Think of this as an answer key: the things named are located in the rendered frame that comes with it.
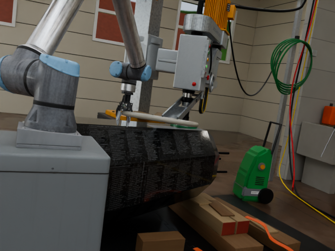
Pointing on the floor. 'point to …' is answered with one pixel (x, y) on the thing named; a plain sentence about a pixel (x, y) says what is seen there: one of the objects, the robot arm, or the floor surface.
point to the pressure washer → (255, 173)
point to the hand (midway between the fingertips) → (122, 124)
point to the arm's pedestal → (52, 196)
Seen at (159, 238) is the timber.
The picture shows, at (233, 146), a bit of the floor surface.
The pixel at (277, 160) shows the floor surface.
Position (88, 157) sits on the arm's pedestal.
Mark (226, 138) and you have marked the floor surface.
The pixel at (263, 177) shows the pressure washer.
